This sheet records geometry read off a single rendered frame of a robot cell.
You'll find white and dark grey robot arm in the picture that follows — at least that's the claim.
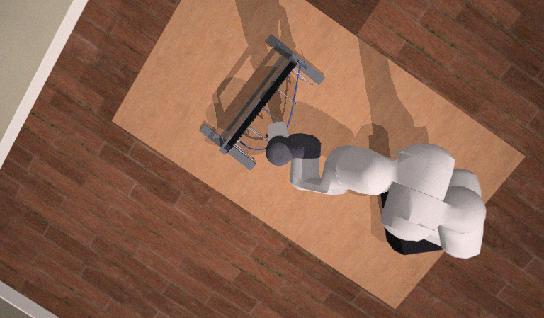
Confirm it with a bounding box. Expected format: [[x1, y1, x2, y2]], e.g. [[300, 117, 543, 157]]
[[266, 122, 486, 259]]

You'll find grey metal rack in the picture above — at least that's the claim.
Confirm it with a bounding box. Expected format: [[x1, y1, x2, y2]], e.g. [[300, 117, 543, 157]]
[[200, 35, 325, 171]]

